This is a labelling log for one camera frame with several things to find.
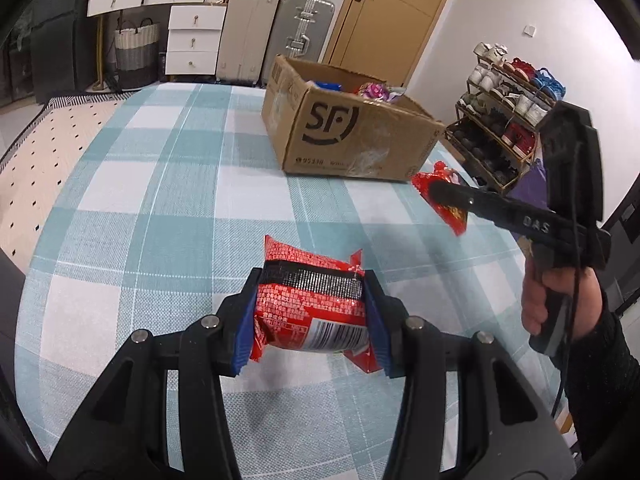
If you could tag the beige dotted rug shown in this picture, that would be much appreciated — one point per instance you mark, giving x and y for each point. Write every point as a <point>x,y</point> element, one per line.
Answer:
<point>40,160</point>

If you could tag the person's right hand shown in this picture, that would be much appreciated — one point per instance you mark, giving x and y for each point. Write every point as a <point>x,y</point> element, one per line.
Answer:
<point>532,305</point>

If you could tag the silver suitcase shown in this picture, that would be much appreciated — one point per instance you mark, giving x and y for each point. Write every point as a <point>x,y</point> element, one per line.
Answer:
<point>302,25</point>

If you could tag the white drawer desk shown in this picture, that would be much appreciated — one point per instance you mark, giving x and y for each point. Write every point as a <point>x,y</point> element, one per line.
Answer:
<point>195,35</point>

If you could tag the bamboo shoe rack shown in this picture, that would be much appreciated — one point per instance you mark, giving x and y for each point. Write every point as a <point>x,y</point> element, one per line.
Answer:
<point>487,152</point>

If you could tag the dark grey fridge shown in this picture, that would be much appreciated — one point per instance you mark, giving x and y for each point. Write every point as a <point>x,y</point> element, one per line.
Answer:
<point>65,25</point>

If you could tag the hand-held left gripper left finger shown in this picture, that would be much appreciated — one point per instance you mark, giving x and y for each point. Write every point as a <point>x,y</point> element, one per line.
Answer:
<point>246,330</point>

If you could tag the small red snack packet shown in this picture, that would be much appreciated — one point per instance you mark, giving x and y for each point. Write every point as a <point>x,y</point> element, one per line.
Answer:
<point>442,185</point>

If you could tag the wooden door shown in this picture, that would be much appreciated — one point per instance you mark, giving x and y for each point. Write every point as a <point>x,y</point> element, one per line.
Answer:
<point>400,15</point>

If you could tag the red packet with black band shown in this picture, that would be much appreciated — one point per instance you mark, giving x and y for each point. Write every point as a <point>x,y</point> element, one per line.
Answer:
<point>300,320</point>

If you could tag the purple and silver snack packet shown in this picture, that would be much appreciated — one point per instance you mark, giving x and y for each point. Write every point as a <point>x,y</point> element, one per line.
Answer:
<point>377,91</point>

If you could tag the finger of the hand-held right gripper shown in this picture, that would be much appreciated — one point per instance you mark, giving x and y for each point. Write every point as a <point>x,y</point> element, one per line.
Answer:
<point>465,200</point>

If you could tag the woven laundry basket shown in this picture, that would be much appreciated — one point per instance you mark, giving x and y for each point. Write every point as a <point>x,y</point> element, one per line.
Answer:
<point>136,55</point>

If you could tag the blue snack packet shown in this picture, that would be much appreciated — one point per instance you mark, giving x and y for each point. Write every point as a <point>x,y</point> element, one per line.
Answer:
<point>325,85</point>

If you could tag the person's right forearm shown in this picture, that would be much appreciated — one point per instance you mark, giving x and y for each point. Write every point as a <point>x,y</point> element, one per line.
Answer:
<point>605,390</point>

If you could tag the brown cardboard box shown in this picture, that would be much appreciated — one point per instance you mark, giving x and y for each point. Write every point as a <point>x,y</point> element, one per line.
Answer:
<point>380,145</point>

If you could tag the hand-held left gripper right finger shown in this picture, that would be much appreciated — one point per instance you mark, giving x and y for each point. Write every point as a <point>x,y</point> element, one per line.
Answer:
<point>377,330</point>

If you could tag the beige suitcase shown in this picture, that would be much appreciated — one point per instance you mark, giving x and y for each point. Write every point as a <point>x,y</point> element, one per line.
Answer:
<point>247,35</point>

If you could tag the white light switch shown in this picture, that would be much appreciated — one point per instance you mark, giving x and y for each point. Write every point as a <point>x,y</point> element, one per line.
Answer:
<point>529,30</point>

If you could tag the purple rolled mat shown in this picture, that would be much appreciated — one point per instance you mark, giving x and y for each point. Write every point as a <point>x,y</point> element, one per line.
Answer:
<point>530,187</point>

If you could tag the rows of shoes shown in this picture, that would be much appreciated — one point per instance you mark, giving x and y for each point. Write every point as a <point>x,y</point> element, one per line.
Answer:
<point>510,100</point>

